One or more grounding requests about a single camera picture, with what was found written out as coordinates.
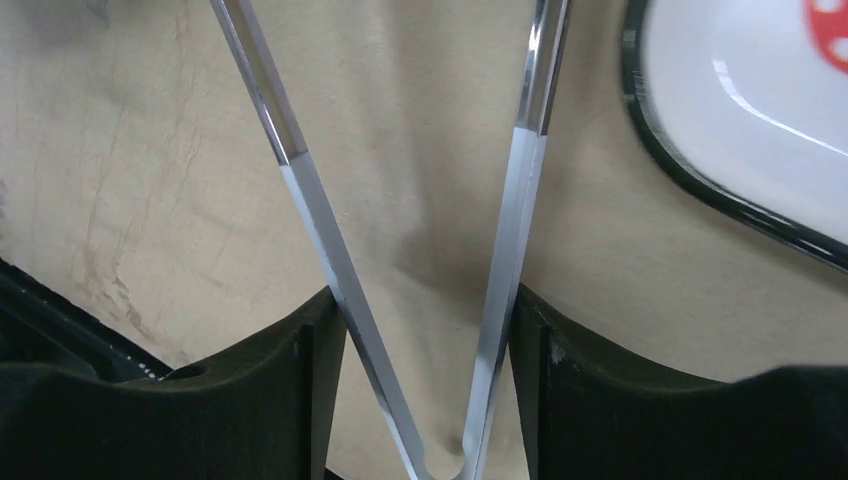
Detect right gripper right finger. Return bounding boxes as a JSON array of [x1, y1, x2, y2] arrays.
[[509, 286, 847, 479]]

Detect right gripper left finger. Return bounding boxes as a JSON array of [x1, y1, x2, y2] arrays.
[[1, 289, 345, 479]]

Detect strawberry print white tray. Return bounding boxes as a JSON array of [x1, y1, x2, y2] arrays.
[[620, 1, 847, 270]]

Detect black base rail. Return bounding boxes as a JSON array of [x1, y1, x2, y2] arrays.
[[1, 261, 173, 383]]

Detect metal tongs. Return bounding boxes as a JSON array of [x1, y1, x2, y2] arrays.
[[213, 1, 571, 479]]

